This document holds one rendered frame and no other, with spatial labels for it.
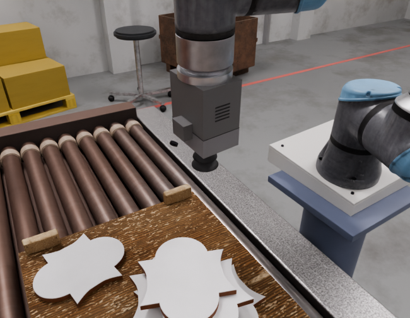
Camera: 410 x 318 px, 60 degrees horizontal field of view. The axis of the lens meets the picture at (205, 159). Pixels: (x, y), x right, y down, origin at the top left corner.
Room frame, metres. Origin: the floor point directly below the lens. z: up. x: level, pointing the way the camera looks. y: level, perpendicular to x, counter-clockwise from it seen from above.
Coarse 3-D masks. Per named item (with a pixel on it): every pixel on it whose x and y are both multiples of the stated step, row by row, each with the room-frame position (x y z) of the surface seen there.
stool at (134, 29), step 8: (120, 32) 3.21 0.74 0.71; (128, 32) 3.21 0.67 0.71; (136, 32) 3.21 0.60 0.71; (144, 32) 3.21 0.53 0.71; (152, 32) 3.27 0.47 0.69; (136, 40) 3.31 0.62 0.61; (136, 48) 3.31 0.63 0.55; (136, 56) 3.31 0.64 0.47; (136, 64) 3.31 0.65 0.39; (136, 72) 3.32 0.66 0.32; (168, 88) 3.46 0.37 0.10; (112, 96) 3.36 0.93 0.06; (136, 96) 3.25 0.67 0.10; (144, 96) 3.26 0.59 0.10; (168, 96) 3.47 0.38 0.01; (160, 104) 3.11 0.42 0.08
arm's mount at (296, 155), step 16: (320, 128) 0.93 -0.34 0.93; (272, 144) 0.85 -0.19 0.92; (288, 144) 0.85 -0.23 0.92; (304, 144) 0.85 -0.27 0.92; (320, 144) 0.85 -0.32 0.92; (272, 160) 0.83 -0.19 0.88; (288, 160) 0.78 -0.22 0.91; (304, 160) 0.77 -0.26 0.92; (304, 176) 0.73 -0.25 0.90; (320, 176) 0.71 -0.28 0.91; (384, 176) 0.71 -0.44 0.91; (320, 192) 0.68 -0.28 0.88; (336, 192) 0.65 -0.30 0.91; (352, 192) 0.64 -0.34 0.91; (368, 192) 0.65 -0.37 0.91; (384, 192) 0.67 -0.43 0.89; (352, 208) 0.61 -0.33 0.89
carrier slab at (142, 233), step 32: (192, 192) 0.61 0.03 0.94; (128, 224) 0.51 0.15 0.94; (160, 224) 0.51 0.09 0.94; (192, 224) 0.51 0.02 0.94; (32, 256) 0.43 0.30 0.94; (128, 256) 0.43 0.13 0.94; (224, 256) 0.43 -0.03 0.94; (32, 288) 0.36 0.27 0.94; (128, 288) 0.36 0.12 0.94; (256, 288) 0.36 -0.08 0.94
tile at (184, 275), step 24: (168, 240) 0.41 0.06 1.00; (192, 240) 0.41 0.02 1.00; (144, 264) 0.36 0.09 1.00; (168, 264) 0.36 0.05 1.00; (192, 264) 0.36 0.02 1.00; (216, 264) 0.36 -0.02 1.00; (168, 288) 0.32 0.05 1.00; (192, 288) 0.32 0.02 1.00; (216, 288) 0.32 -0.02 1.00; (168, 312) 0.28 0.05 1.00; (192, 312) 0.28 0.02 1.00
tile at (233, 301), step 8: (224, 264) 0.37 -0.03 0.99; (224, 272) 0.35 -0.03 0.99; (232, 280) 0.34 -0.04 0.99; (240, 288) 0.33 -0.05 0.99; (224, 296) 0.31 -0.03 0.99; (232, 296) 0.31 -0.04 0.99; (240, 296) 0.31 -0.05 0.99; (248, 296) 0.31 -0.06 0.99; (224, 304) 0.30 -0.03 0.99; (232, 304) 0.30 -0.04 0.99; (240, 304) 0.30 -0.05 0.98; (216, 312) 0.29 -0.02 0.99; (224, 312) 0.29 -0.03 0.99; (232, 312) 0.29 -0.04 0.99
